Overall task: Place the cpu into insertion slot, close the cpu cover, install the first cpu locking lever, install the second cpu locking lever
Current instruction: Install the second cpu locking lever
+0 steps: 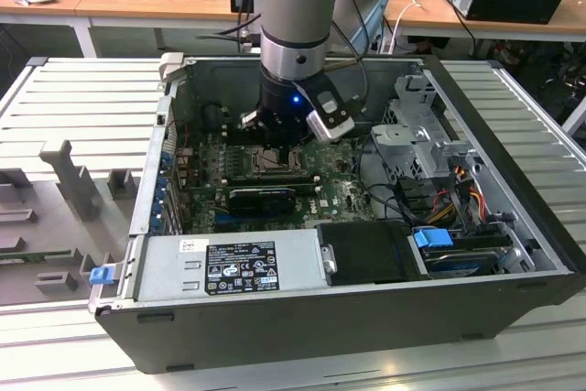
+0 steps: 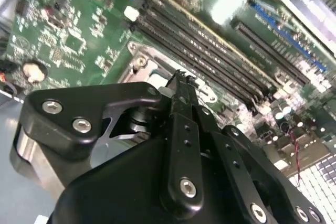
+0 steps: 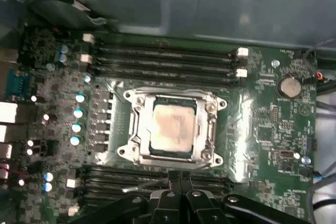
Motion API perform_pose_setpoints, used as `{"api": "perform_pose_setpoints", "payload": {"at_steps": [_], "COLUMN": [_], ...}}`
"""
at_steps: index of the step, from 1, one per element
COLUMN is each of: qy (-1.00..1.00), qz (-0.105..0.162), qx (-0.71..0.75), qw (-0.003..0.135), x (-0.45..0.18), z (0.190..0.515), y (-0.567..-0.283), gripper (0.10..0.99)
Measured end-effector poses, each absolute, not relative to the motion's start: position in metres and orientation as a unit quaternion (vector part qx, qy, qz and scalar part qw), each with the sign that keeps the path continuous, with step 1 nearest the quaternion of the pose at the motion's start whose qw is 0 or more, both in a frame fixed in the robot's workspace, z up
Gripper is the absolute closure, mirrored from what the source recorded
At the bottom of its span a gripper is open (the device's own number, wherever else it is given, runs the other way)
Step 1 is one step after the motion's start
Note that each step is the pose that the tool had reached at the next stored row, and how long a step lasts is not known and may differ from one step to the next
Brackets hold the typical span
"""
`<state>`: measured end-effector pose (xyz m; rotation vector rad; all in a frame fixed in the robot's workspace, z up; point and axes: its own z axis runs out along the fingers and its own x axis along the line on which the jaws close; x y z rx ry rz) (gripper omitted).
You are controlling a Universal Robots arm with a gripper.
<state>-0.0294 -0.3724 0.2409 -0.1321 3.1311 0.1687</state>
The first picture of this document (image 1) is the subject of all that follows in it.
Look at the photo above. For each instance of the CPU socket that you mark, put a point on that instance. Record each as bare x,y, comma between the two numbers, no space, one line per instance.
274,171

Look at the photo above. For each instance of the green RAM stick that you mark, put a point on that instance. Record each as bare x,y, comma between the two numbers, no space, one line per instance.
36,254
274,187

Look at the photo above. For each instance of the green motherboard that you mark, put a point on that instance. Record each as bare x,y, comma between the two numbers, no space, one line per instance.
339,180

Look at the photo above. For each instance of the black graphics card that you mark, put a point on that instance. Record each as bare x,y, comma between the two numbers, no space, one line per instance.
261,202

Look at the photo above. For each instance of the blue board connector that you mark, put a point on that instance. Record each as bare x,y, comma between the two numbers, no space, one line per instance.
222,218

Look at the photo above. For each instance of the grey plastic case latch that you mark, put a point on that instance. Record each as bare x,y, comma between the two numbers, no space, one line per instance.
171,66

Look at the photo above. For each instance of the pale blue teach pendant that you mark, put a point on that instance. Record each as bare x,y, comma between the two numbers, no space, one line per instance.
373,20

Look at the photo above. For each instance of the silver metal drive cage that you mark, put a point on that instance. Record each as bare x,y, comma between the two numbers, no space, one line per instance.
412,144

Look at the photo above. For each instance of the wooden top desk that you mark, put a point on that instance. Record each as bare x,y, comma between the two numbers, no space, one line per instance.
423,15
114,6

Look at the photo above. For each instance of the hard disk in blue carrier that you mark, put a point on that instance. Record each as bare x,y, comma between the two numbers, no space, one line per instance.
432,242

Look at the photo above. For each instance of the grey power supply with label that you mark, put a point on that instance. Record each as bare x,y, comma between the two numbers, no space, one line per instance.
160,272

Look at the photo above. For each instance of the black open PC case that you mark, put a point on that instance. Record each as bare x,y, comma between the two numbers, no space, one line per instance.
320,331

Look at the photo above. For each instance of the blue case release latch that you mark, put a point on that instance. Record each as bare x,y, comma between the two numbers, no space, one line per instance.
101,275

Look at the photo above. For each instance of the grey parts rack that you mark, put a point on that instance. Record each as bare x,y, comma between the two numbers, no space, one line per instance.
46,226

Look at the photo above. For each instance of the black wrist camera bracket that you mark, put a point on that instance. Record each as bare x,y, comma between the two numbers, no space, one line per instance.
316,86

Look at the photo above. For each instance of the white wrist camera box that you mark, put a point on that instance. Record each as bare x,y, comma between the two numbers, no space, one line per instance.
327,127

